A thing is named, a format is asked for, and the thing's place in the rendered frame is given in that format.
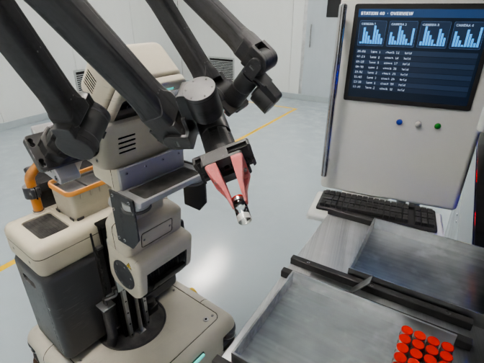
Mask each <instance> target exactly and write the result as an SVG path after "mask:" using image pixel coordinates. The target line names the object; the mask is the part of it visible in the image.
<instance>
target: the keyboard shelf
mask: <svg viewBox="0 0 484 363"><path fill-rule="evenodd" d="M342 192H345V193H349V194H351V195H352V194H356V195H357V196H358V195H361V196H362V197H363V196H365V197H368V198H369V197H373V198H377V199H379V200H388V201H389V199H387V198H383V197H376V196H371V195H367V194H360V193H355V192H348V191H344V190H342ZM322 193H323V192H318V193H317V195H316V196H315V199H314V200H313V203H312V205H311V206H310V208H309V210H308V212H307V215H306V218H308V219H311V220H317V221H321V222H323V220H324V219H325V218H326V216H327V215H328V211H325V210H319V209H316V205H317V204H318V201H319V199H320V198H321V195H322ZM435 214H436V226H437V233H433V234H436V235H439V236H444V229H443V224H442V216H441V215H440V214H439V213H435ZM426 232H428V231H426ZM428 233H431V232H428Z"/></svg>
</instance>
